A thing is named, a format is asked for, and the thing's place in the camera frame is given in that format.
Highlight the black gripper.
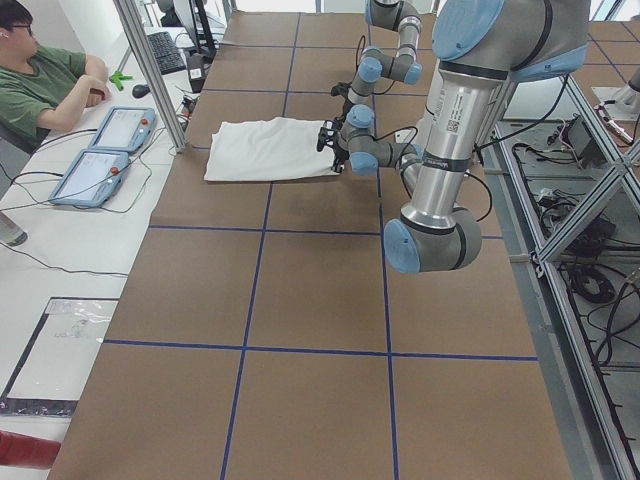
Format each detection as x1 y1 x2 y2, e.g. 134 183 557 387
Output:
330 131 349 173
340 92 358 120

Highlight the white printed t-shirt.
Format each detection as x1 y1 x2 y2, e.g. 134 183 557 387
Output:
204 117 335 182

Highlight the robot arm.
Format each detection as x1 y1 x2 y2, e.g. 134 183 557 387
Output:
317 1 590 273
331 0 423 121

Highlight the black monitor stand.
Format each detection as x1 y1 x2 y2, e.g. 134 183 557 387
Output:
173 0 217 93

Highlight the black keyboard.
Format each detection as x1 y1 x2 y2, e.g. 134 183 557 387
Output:
147 31 186 75

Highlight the brown table mat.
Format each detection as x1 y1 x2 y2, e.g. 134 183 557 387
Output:
51 12 571 479

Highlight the black computer mouse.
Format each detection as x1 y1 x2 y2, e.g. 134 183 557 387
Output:
131 84 150 99

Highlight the far blue teach pendant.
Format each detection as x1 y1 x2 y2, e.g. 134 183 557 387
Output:
89 106 157 153

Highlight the blue teach pendant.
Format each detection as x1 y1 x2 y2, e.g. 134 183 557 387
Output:
48 149 130 208
89 106 157 153

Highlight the green plastic tool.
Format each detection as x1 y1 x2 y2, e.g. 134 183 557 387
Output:
109 70 133 91

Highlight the near blue teach pendant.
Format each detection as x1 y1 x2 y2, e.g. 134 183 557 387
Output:
48 149 130 208

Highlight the person in green shirt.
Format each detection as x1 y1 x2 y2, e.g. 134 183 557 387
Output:
1 1 110 153

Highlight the clear plastic sheet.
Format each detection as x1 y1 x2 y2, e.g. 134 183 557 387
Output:
1 297 118 418

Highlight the red cylinder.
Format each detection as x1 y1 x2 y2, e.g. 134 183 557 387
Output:
0 430 61 469

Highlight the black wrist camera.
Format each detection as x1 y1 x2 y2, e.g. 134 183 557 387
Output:
316 118 343 152
330 82 351 99

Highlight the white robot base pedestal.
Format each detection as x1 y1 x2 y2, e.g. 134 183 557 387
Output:
416 69 443 149

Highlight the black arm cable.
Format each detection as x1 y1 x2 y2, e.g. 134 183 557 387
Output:
372 125 494 224

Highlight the aluminium frame rack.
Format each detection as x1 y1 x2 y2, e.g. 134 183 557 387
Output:
485 62 639 479

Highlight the aluminium frame post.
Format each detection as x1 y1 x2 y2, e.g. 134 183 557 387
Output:
113 0 187 153

